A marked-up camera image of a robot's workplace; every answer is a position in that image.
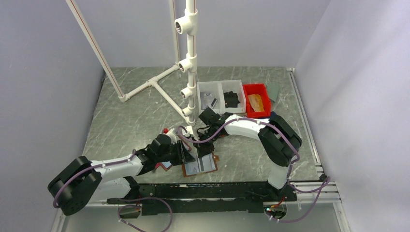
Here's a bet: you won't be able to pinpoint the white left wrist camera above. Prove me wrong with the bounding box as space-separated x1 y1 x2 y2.
162 128 179 144

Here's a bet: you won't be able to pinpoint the orange credit card in bin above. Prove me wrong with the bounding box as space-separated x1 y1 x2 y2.
248 94 264 113

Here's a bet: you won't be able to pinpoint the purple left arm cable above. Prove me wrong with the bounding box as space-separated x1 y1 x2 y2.
53 148 174 232

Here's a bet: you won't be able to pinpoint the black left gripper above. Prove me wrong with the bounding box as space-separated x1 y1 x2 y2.
156 140 195 165

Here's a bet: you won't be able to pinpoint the black parts in bin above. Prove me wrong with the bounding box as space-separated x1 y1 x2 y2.
223 91 240 108

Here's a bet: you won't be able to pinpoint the grey striped credit card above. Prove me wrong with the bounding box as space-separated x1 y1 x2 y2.
207 98 218 109

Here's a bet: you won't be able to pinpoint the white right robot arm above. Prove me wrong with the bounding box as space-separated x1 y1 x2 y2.
194 108 302 201

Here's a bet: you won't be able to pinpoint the white PVC pipe frame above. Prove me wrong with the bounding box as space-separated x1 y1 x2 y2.
66 0 198 126

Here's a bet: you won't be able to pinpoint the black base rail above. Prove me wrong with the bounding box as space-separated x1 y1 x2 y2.
106 181 297 216

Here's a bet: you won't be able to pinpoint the brown leather card holder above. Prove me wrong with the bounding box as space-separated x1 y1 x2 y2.
182 153 219 177

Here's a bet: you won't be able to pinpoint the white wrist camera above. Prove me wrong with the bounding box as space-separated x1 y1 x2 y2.
181 126 195 140
162 128 179 144

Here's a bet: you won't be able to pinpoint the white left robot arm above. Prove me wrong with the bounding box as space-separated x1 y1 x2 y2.
47 134 193 216

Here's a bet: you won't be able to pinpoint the red plastic bin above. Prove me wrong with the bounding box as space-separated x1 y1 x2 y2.
243 83 271 118

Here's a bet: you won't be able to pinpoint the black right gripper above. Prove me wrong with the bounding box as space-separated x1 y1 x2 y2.
191 126 219 159

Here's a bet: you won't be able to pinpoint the silver items in bin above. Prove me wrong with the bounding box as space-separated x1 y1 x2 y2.
200 92 216 110

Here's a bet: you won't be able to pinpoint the white two-compartment bin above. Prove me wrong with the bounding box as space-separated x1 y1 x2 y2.
197 80 246 114

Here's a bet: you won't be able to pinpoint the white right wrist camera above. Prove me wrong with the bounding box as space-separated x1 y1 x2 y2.
181 126 195 140

